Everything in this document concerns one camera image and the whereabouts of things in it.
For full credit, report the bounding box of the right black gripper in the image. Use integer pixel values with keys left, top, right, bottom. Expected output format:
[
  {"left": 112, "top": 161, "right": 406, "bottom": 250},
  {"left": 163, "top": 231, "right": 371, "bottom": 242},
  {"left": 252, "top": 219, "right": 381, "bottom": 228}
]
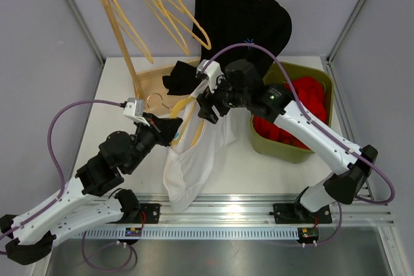
[{"left": 197, "top": 73, "right": 250, "bottom": 124}]

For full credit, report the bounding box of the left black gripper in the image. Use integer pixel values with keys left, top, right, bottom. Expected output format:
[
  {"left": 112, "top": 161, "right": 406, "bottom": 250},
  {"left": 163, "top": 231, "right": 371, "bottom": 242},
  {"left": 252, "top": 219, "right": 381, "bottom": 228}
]
[{"left": 125, "top": 112, "right": 183, "bottom": 174}]

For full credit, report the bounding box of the yellow hanger of white shirt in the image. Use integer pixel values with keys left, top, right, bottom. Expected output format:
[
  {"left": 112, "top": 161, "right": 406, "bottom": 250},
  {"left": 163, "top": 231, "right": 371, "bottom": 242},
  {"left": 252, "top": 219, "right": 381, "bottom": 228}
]
[{"left": 145, "top": 92, "right": 206, "bottom": 147}]

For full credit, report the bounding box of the white t shirt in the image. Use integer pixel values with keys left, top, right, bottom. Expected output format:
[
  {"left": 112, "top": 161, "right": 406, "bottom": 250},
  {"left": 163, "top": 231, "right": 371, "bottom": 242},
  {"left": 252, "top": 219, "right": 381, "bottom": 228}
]
[{"left": 163, "top": 81, "right": 237, "bottom": 212}]

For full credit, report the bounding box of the red t shirt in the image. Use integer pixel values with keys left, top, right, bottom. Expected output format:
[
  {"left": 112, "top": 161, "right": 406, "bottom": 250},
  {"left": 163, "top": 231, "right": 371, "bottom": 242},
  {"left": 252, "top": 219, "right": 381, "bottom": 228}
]
[
  {"left": 252, "top": 116, "right": 309, "bottom": 150},
  {"left": 292, "top": 76, "right": 327, "bottom": 122}
]

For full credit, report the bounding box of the yellow hanger of orange shirt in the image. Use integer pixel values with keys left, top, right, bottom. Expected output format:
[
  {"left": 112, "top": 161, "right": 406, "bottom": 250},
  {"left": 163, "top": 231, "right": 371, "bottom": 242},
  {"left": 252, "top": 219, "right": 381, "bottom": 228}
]
[{"left": 99, "top": 0, "right": 153, "bottom": 64}]

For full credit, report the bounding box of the yellow hanger of red shirt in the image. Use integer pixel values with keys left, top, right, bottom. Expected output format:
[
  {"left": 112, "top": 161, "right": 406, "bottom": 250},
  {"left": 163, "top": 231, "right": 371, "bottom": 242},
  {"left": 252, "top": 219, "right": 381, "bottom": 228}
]
[
  {"left": 143, "top": 0, "right": 190, "bottom": 56},
  {"left": 166, "top": 0, "right": 212, "bottom": 50}
]

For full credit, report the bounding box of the yellow hanger of front red shirt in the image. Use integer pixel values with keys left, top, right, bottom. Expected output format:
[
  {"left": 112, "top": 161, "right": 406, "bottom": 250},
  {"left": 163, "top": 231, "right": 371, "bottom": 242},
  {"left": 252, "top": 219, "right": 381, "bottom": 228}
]
[{"left": 143, "top": 0, "right": 190, "bottom": 56}]

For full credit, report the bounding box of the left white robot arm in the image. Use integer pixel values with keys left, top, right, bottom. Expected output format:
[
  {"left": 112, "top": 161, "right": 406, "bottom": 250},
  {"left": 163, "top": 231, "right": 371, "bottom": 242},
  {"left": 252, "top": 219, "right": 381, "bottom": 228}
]
[{"left": 1, "top": 113, "right": 183, "bottom": 265}]

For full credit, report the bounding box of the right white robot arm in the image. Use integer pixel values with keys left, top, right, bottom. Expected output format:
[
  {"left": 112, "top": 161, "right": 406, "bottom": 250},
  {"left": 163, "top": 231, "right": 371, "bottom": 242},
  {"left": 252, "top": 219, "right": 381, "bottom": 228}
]
[{"left": 196, "top": 59, "right": 378, "bottom": 224}]

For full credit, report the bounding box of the black t shirt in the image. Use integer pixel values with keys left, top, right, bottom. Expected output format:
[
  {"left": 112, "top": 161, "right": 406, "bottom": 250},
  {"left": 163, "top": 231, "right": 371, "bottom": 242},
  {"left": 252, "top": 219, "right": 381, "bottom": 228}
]
[{"left": 161, "top": 0, "right": 294, "bottom": 96}]

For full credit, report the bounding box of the wooden clothes rack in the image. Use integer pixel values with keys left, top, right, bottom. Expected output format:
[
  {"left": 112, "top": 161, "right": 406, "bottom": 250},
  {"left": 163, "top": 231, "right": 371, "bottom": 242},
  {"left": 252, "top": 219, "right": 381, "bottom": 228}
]
[{"left": 87, "top": 0, "right": 268, "bottom": 104}]

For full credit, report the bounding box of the green plastic basket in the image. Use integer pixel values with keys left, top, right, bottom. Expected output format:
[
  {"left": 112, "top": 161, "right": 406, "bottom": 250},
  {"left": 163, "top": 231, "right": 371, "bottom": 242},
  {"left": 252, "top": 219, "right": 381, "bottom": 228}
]
[{"left": 249, "top": 62, "right": 334, "bottom": 164}]

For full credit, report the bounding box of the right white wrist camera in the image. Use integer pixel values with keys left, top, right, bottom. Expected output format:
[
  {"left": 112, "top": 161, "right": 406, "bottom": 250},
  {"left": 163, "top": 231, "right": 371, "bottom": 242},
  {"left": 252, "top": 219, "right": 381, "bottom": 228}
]
[{"left": 196, "top": 59, "right": 223, "bottom": 93}]

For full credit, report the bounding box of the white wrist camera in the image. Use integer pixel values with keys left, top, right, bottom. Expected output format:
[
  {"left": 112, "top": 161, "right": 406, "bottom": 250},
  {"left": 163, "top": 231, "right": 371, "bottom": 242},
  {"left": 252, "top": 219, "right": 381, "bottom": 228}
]
[
  {"left": 196, "top": 59, "right": 223, "bottom": 93},
  {"left": 123, "top": 98, "right": 145, "bottom": 122}
]

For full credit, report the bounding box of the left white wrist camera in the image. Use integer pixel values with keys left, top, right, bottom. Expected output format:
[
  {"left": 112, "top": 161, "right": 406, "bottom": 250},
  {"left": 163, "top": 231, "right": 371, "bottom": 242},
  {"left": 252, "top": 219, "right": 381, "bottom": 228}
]
[{"left": 123, "top": 98, "right": 145, "bottom": 122}]

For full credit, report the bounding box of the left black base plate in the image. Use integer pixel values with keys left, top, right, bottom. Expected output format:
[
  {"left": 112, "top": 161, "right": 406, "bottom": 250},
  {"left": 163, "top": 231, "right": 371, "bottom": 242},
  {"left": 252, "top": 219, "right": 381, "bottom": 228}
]
[{"left": 120, "top": 203, "right": 161, "bottom": 224}]

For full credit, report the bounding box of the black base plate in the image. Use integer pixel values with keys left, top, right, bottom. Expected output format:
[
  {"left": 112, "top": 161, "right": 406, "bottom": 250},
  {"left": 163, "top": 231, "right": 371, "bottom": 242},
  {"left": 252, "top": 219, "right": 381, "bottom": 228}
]
[
  {"left": 120, "top": 203, "right": 161, "bottom": 224},
  {"left": 269, "top": 203, "right": 332, "bottom": 224}
]

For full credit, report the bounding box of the grey slotted cable duct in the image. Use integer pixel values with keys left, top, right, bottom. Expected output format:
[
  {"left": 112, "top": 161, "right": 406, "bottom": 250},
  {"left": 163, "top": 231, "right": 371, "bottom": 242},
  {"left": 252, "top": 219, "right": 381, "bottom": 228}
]
[{"left": 77, "top": 227, "right": 299, "bottom": 240}]

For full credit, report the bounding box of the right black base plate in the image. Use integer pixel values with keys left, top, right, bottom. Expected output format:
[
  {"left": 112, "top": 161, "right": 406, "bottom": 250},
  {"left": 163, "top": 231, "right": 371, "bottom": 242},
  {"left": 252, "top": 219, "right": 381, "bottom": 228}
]
[{"left": 269, "top": 203, "right": 332, "bottom": 224}]

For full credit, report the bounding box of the left aluminium frame post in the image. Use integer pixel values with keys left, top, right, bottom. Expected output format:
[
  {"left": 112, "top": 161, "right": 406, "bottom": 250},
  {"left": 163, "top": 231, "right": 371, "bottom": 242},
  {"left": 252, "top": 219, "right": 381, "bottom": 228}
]
[{"left": 65, "top": 0, "right": 105, "bottom": 68}]

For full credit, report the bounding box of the aluminium frame post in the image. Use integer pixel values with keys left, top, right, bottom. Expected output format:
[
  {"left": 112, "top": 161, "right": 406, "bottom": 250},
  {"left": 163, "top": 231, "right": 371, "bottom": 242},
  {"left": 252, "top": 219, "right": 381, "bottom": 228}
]
[
  {"left": 65, "top": 0, "right": 105, "bottom": 68},
  {"left": 326, "top": 0, "right": 367, "bottom": 65}
]

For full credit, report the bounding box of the aluminium mounting rail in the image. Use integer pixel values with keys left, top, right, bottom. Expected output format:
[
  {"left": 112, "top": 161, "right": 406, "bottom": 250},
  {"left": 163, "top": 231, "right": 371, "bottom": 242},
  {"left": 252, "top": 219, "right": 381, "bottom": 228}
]
[{"left": 45, "top": 193, "right": 396, "bottom": 228}]

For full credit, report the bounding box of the right aluminium frame post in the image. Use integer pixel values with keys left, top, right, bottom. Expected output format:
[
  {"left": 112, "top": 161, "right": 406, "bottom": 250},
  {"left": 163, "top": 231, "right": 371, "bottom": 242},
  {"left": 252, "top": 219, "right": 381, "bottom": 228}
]
[{"left": 326, "top": 0, "right": 367, "bottom": 65}]

